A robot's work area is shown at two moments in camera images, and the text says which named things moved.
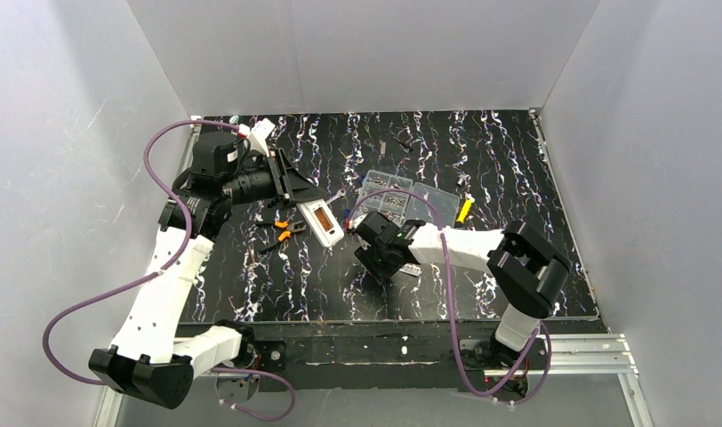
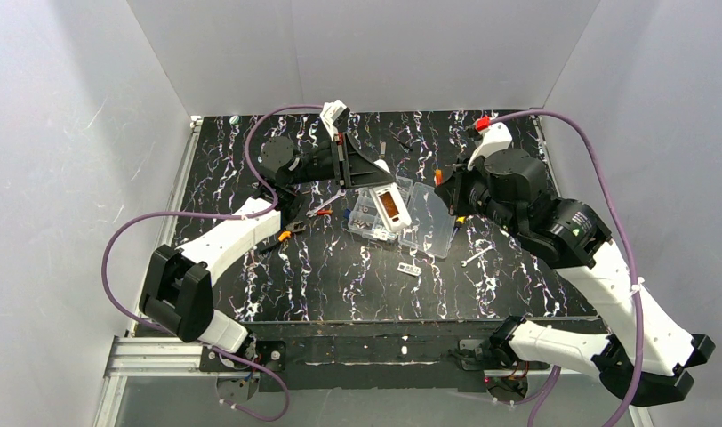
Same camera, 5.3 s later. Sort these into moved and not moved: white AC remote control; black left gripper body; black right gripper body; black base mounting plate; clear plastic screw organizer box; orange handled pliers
Moved: black right gripper body; white AC remote control; black left gripper body
Not moved: orange handled pliers; black base mounting plate; clear plastic screw organizer box
